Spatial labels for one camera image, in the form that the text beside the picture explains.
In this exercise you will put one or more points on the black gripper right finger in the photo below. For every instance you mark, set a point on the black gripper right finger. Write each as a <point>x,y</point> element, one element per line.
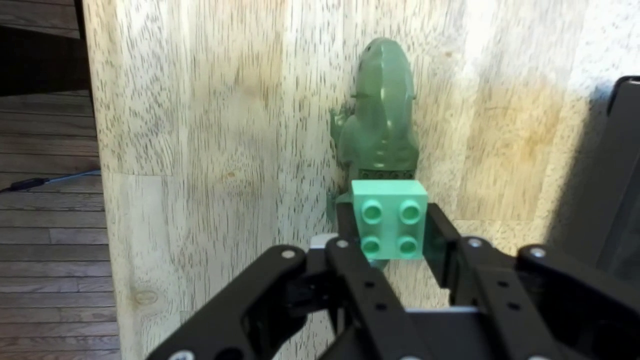
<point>533,300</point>

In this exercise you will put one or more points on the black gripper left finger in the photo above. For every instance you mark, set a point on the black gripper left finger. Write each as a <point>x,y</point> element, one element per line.
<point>280,307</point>

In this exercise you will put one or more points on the green building block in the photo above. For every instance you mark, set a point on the green building block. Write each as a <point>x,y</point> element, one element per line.
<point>391,221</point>

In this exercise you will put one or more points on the green dinosaur toy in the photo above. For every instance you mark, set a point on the green dinosaur toy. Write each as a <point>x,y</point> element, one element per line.
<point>380,113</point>

